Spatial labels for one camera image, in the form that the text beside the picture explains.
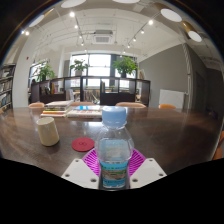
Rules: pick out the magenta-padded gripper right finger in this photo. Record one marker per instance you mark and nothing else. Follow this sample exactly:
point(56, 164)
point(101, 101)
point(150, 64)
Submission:
point(148, 172)

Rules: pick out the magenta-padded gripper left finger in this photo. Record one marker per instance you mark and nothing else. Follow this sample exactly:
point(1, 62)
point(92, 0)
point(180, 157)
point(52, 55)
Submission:
point(79, 173)

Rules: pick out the clear blue-capped water bottle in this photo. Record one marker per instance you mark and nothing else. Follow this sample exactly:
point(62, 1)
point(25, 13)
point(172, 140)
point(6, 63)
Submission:
point(114, 160)

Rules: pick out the flat round red coaster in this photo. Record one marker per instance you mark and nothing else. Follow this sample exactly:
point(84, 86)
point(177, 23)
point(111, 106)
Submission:
point(83, 144)

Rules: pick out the cream ceramic cup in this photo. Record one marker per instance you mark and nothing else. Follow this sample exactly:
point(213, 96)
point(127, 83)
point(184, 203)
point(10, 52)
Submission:
point(48, 131)

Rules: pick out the orange chair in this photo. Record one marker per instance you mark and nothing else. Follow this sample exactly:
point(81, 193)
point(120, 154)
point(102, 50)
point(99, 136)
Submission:
point(219, 151)

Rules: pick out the white board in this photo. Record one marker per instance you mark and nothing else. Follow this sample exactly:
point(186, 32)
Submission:
point(171, 98)

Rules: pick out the low dark shelf unit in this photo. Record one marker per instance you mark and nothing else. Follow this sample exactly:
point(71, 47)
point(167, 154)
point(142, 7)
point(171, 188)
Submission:
point(113, 97)

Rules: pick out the large potted green plant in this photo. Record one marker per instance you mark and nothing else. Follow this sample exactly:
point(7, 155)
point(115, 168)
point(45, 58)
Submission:
point(125, 64)

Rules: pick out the tall bookshelf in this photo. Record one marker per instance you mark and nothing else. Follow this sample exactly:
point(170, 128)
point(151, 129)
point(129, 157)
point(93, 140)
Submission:
point(6, 88)

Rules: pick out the ceiling air conditioner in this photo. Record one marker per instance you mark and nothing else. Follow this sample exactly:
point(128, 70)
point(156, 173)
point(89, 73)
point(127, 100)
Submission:
point(102, 37)

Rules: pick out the group of ceiling lights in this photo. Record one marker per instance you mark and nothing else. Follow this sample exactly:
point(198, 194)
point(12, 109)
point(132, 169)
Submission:
point(171, 15)

